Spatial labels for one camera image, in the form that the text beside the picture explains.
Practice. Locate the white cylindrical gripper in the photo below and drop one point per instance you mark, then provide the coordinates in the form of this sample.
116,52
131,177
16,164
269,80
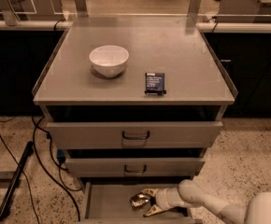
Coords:
164,199

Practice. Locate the grey bottom drawer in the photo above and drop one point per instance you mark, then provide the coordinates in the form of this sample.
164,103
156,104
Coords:
109,203

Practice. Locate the black bar on floor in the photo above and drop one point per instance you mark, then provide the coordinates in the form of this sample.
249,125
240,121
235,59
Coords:
4,207

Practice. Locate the grey top drawer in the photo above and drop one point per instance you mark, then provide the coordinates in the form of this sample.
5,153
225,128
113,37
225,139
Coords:
115,135

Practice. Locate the white ceramic bowl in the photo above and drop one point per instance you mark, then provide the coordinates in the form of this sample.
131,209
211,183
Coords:
109,60

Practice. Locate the dark blue card box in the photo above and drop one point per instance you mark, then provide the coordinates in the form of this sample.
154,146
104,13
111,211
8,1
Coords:
154,83

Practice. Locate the grey middle drawer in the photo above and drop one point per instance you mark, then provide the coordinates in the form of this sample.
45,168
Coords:
135,167

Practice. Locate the grey drawer cabinet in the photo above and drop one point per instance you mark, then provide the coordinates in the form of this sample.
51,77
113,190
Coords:
197,86

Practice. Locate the shiny orange can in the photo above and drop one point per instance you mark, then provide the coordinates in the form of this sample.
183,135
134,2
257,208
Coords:
139,200

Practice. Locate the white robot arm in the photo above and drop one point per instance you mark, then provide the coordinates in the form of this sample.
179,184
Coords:
189,195

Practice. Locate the grey drawer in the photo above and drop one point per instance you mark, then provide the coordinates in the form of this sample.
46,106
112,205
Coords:
135,167
109,203
115,135

